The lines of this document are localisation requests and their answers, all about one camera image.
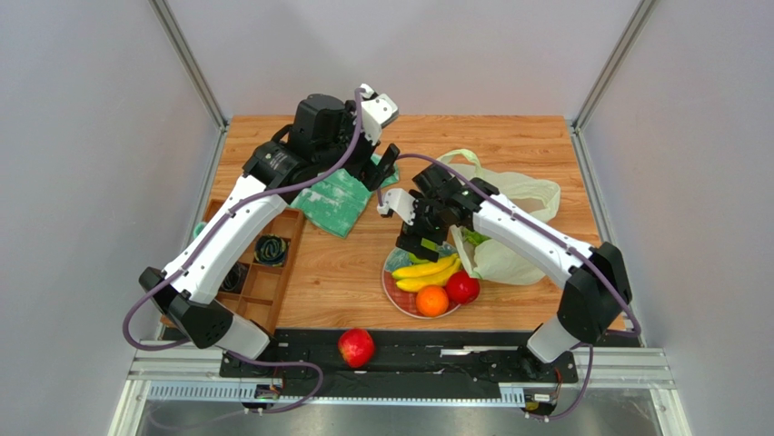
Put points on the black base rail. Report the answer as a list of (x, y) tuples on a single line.
[(438, 365)]

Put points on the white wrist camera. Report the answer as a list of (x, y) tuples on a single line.
[(377, 112), (397, 201)]

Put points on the wooden compartment tray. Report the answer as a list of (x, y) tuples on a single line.
[(245, 267)]

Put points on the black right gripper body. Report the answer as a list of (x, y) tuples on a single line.
[(420, 232)]

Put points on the yellow fake banana bunch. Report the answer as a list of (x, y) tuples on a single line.
[(415, 277)]

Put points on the orange fake orange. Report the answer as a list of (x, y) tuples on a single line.
[(432, 301)]

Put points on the green fake apple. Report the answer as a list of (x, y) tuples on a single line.
[(426, 246)]

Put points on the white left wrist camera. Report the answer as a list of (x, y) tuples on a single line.
[(377, 112)]

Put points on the green fake grapes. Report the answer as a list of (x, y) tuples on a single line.
[(474, 238)]

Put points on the teal white sock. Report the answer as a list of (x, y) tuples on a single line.
[(198, 228)]

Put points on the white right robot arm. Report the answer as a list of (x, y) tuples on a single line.
[(594, 281)]

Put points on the green tie-dye cloth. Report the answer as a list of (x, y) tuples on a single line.
[(334, 204)]

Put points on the floral red blue plate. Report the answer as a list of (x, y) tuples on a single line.
[(405, 301)]

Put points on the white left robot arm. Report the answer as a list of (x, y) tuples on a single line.
[(326, 135)]

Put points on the translucent avocado print plastic bag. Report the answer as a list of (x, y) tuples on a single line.
[(497, 260)]

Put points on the aluminium frame rail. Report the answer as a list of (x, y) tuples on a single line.
[(186, 373)]

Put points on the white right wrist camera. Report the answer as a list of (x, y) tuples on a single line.
[(397, 201)]

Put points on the red fake apple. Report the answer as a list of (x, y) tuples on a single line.
[(462, 288), (356, 347)]

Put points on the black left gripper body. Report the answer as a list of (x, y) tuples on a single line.
[(361, 165)]

